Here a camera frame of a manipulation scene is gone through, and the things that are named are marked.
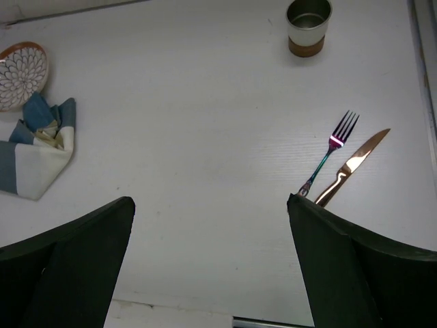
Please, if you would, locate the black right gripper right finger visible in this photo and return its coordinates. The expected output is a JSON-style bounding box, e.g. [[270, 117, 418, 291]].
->
[[287, 194, 436, 327]]

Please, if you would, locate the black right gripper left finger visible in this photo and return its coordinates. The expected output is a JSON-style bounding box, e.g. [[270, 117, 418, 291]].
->
[[1, 197, 135, 327]]

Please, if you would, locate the blue beige checked placemat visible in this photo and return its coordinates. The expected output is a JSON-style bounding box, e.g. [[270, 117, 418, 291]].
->
[[1, 92, 76, 200]]

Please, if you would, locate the iridescent rainbow fork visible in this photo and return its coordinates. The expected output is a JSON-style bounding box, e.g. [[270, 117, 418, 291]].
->
[[298, 111, 360, 197]]

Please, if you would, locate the floral orange rimmed plate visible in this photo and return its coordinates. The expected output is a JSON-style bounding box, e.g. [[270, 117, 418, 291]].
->
[[1, 42, 49, 112]]

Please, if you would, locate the white cup brown base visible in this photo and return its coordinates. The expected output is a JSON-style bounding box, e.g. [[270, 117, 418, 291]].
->
[[286, 0, 333, 58]]

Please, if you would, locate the aluminium side rail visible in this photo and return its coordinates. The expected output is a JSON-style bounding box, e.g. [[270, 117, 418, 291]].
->
[[408, 1, 436, 171]]

